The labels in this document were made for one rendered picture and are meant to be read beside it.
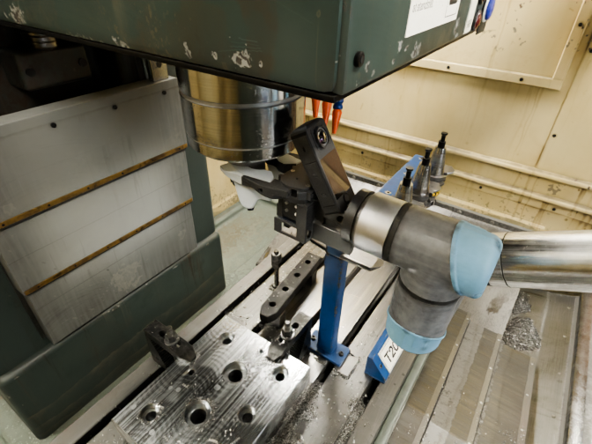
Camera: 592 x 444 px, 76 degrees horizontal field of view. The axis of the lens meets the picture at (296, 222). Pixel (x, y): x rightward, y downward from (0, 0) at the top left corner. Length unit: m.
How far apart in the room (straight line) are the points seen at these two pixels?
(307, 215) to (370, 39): 0.24
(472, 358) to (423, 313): 0.79
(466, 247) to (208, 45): 0.31
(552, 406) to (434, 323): 0.88
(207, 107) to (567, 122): 1.17
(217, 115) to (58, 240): 0.58
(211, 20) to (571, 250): 0.45
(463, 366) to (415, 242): 0.83
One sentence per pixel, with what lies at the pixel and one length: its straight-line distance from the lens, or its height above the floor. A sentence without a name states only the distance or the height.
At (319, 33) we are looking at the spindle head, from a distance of 0.29.
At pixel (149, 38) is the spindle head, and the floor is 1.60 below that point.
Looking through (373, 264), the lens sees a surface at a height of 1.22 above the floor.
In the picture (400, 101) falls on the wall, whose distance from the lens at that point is 1.52.
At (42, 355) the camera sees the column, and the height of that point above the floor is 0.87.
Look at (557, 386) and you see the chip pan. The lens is 1.39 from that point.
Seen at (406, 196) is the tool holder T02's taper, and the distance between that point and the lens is 0.79.
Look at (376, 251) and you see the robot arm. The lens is 0.45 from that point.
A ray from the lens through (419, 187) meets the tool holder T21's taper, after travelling 0.89.
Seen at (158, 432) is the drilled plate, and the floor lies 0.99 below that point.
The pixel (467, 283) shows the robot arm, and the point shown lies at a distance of 0.43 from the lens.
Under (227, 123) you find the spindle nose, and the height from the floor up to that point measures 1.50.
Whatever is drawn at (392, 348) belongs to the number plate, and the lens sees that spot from 0.93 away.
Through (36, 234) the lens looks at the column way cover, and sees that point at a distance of 0.93.
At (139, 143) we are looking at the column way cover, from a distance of 0.97.
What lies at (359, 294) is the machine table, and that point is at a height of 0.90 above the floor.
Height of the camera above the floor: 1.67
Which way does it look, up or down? 36 degrees down
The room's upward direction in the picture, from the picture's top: 2 degrees clockwise
